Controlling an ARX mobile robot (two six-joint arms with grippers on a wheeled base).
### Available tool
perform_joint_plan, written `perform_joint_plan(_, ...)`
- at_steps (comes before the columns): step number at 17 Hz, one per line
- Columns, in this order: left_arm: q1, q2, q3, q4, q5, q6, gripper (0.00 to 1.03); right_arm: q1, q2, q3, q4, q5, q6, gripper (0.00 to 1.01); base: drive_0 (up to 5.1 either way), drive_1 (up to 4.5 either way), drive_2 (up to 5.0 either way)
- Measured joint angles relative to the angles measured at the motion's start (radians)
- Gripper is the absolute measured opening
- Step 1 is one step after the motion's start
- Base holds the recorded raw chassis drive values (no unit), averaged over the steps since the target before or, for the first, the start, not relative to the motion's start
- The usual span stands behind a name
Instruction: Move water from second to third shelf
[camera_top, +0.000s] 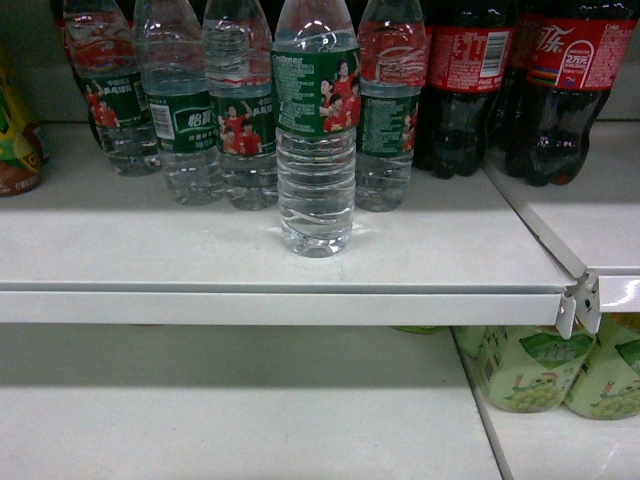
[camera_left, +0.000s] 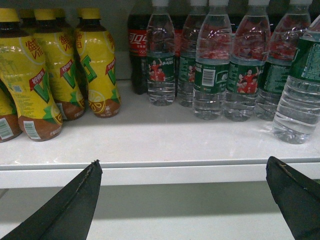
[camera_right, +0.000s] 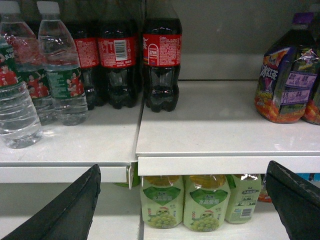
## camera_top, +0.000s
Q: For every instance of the clear water bottle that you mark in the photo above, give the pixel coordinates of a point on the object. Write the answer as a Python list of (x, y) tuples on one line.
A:
[(314, 60)]

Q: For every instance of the water bottle right rear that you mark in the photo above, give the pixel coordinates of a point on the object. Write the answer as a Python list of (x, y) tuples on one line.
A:
[(393, 69)]

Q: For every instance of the water bottle behind centre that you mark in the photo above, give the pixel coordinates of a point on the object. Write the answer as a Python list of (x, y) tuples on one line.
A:
[(237, 43)]

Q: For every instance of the white metal shelf board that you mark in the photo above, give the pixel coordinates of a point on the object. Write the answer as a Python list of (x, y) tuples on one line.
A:
[(90, 246)]

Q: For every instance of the water bottle barcode label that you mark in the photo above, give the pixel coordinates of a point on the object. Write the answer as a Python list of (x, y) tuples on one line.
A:
[(170, 56)]

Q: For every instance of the white adjacent shelf board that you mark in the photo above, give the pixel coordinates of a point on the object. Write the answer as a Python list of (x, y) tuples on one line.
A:
[(590, 225)]

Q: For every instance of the water bottle far left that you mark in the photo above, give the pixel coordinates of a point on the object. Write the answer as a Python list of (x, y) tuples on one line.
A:
[(99, 39)]

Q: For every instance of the green grape juice bottle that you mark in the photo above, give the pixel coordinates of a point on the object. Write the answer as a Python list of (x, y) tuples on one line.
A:
[(529, 369), (607, 385)]

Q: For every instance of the cola bottle barcode side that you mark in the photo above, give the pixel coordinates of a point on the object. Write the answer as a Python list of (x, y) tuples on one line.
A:
[(468, 54)]

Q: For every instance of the yellow green drink bottle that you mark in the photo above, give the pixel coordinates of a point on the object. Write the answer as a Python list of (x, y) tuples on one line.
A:
[(24, 146)]

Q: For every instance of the cola bottle red label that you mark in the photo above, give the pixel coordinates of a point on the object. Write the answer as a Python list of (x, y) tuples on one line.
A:
[(577, 55)]

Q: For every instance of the green grape juice bottle right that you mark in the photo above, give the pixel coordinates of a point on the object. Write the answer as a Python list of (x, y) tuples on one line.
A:
[(607, 385)]

